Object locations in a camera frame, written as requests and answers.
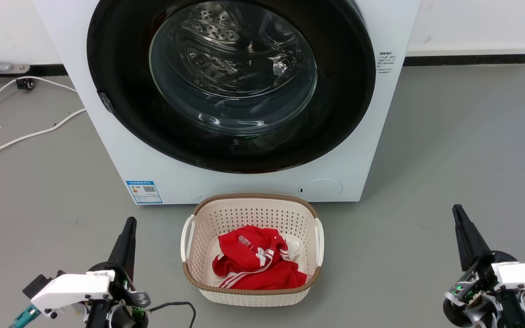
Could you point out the blue energy label sticker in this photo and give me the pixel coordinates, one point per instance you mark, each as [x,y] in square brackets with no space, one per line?
[144,192]

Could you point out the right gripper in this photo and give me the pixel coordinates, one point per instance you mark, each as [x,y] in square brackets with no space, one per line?
[472,300]

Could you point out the small printed text sticker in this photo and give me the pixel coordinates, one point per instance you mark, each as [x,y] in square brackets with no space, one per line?
[385,63]

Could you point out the white front-load washing machine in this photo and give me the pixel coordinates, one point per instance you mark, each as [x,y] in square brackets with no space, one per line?
[372,136]

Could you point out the round white filter cover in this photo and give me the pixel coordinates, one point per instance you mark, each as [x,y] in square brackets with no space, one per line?
[321,188]

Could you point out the red garment with white stripes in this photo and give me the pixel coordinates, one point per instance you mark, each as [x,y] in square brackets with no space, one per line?
[244,248]

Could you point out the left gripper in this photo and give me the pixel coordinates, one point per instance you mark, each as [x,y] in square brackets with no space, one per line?
[128,303]

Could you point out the black left camera plug block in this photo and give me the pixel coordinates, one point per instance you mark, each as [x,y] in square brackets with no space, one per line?
[39,283]

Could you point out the cream plastic laundry basket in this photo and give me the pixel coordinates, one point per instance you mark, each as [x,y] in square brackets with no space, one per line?
[253,212]

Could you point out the steel perforated washer drum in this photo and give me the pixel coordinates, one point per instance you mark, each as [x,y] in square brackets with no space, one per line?
[212,32]

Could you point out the black round glass washer door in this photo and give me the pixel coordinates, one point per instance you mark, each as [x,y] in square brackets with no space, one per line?
[116,68]

